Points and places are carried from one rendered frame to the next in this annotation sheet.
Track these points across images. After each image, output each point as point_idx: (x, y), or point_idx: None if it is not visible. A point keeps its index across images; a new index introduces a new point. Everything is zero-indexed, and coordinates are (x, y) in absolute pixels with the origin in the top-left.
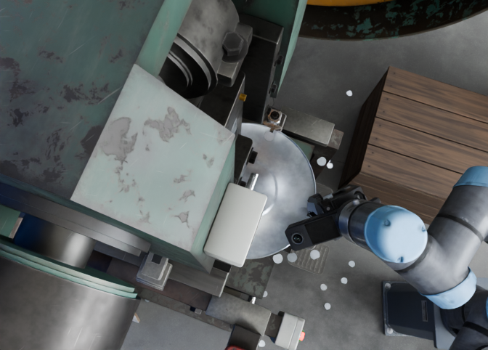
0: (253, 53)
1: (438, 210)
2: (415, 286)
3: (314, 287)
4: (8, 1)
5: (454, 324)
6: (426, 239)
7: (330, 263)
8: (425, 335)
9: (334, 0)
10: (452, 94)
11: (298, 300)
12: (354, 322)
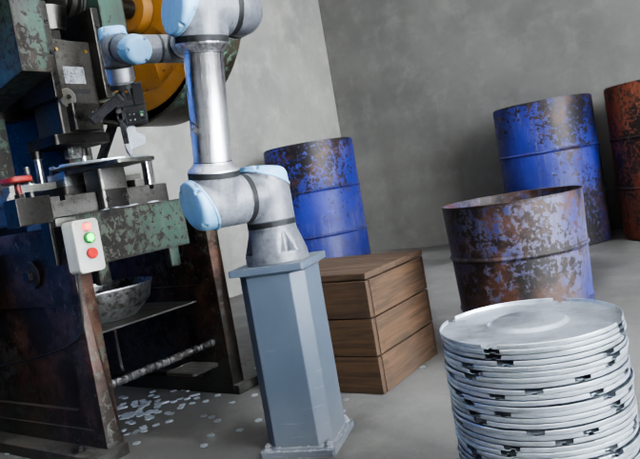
0: (87, 23)
1: (344, 321)
2: (114, 48)
3: (199, 436)
4: None
5: (247, 247)
6: (121, 26)
7: (232, 422)
8: (250, 326)
9: (175, 84)
10: (369, 255)
11: (171, 445)
12: (228, 453)
